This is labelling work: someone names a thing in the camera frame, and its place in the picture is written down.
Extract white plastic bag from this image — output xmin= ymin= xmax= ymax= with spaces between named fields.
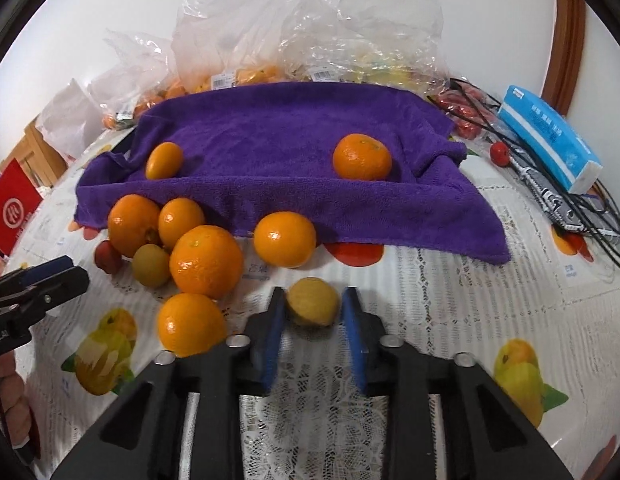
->
xmin=37 ymin=79 xmax=108 ymax=158

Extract small yellow-green fruit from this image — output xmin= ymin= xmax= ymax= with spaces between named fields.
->
xmin=133 ymin=243 xmax=171 ymax=289
xmin=286 ymin=277 xmax=341 ymax=327

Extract blue tissue pack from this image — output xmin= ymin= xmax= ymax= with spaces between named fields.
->
xmin=497 ymin=85 xmax=603 ymax=194

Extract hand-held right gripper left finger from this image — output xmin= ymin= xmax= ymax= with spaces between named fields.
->
xmin=50 ymin=287 xmax=289 ymax=480

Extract small red fruit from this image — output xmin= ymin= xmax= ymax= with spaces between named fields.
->
xmin=94 ymin=240 xmax=124 ymax=275

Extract red sign card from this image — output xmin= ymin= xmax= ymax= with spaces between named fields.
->
xmin=0 ymin=157 xmax=43 ymax=256

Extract large mandarin orange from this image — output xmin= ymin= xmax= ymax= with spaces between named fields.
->
xmin=169 ymin=225 xmax=245 ymax=301

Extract person's left hand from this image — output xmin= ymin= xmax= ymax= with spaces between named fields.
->
xmin=0 ymin=351 xmax=42 ymax=461

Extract mandarin orange with stem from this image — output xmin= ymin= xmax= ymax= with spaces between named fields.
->
xmin=107 ymin=194 xmax=161 ymax=258

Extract purple towel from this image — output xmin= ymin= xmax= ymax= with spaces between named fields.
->
xmin=74 ymin=81 xmax=510 ymax=266

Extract wooden cabinet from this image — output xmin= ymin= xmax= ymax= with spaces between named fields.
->
xmin=10 ymin=115 xmax=66 ymax=191

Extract clear bag of small oranges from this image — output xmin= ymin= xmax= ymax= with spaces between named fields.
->
xmin=102 ymin=30 xmax=188 ymax=131

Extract black cables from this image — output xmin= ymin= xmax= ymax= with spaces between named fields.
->
xmin=427 ymin=77 xmax=620 ymax=273

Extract small oval orange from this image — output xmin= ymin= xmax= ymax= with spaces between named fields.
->
xmin=145 ymin=141 xmax=185 ymax=181

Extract bag of red tomatoes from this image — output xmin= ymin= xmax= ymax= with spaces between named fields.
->
xmin=430 ymin=80 xmax=498 ymax=141

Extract fruit print lace tablecloth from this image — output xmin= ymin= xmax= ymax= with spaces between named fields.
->
xmin=10 ymin=125 xmax=620 ymax=480

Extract clear bag of yellow fruit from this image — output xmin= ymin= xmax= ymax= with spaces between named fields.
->
xmin=280 ymin=0 xmax=448 ymax=92

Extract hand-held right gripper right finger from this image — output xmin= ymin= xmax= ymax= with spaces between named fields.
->
xmin=340 ymin=287 xmax=575 ymax=480

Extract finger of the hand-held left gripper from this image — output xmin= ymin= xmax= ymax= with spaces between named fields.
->
xmin=0 ymin=266 xmax=91 ymax=327
xmin=0 ymin=255 xmax=74 ymax=302

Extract black and white patterned strap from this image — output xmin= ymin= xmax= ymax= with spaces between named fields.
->
xmin=517 ymin=162 xmax=590 ymax=233

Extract wooden frame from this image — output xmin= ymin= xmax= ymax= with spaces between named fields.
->
xmin=540 ymin=0 xmax=588 ymax=116

